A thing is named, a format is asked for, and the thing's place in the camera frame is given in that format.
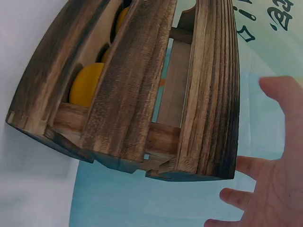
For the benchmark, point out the person's right hand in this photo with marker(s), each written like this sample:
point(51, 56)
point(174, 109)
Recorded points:
point(281, 179)

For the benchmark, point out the dark burnt wooden crate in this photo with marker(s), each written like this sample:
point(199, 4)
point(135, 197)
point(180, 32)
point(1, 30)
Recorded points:
point(132, 94)

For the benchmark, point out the yellow round fruit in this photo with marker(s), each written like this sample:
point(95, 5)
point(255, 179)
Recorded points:
point(122, 17)
point(86, 85)

